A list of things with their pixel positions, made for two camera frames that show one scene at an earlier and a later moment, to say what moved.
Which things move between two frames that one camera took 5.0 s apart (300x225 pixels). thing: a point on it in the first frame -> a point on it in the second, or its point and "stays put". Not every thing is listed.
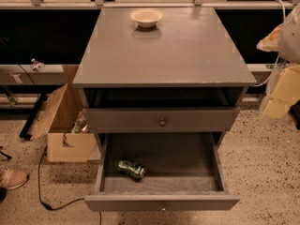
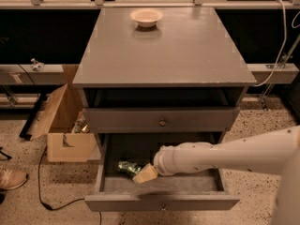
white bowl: x=146 y=18 stays put
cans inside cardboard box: x=81 y=127 stays put
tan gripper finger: x=286 y=93 -> x=145 y=174
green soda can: x=132 y=169 stays put
